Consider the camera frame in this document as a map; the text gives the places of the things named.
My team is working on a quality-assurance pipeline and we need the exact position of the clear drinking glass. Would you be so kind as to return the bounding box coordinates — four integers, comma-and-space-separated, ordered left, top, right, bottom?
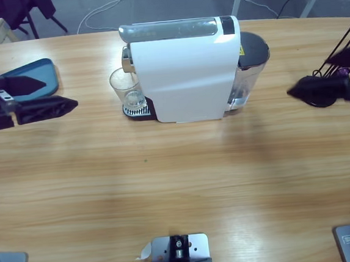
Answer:
108, 65, 148, 111

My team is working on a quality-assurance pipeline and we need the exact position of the silver coffee machine lever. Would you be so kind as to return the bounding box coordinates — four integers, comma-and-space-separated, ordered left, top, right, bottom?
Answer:
117, 16, 220, 45

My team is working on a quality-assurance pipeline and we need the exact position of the white capsule coffee machine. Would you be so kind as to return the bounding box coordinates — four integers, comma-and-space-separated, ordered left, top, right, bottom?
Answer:
115, 13, 249, 129

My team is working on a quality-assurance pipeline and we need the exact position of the dark blue plastic tray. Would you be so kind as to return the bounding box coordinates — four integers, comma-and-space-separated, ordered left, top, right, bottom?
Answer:
0, 57, 61, 101

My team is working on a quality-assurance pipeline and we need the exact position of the black capsule holder with rods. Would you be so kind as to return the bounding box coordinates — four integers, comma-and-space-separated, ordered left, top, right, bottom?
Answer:
290, 20, 350, 111

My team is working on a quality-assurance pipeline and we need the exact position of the clear water tank black lid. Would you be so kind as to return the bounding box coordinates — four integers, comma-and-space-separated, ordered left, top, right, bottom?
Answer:
220, 29, 275, 117

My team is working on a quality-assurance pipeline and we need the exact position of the black chair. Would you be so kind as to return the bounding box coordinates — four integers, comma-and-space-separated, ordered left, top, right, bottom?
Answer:
0, 0, 69, 43

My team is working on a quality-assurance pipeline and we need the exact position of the silver drip tray grille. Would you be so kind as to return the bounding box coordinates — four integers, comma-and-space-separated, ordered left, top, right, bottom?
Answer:
122, 101, 157, 124

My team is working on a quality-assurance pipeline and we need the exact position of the white paper tag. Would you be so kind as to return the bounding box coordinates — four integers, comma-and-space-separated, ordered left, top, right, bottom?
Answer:
133, 242, 155, 261

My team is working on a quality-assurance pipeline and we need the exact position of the white floor cable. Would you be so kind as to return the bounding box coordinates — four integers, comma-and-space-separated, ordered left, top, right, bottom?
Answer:
73, 0, 279, 35

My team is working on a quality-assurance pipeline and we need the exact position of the centre grey mount plate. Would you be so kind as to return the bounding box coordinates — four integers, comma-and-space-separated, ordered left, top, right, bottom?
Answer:
144, 231, 213, 262

